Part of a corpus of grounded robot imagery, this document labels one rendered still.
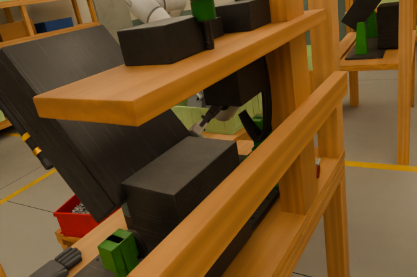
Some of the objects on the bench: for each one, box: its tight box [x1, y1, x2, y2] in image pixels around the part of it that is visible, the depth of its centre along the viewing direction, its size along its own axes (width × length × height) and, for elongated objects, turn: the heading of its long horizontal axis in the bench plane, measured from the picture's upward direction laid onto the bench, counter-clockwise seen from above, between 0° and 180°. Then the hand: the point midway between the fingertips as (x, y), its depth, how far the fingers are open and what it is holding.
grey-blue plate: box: [121, 202, 135, 230], centre depth 126 cm, size 10×2×14 cm, turn 81°
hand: (198, 130), depth 126 cm, fingers closed on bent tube, 3 cm apart
